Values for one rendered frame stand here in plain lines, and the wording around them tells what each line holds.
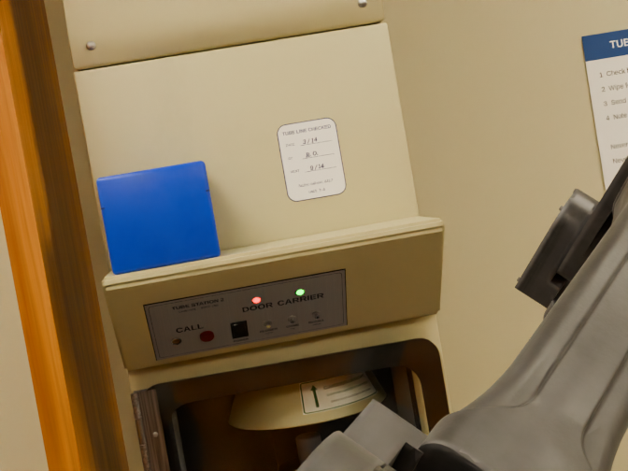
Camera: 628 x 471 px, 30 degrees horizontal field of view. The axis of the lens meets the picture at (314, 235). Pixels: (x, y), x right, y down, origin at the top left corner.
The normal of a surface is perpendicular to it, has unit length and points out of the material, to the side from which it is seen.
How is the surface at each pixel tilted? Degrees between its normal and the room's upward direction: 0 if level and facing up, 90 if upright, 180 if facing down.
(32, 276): 90
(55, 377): 90
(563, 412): 45
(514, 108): 90
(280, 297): 135
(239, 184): 90
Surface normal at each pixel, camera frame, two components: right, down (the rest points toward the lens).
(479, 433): 0.33, -0.75
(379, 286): 0.19, 0.72
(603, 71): 0.11, 0.04
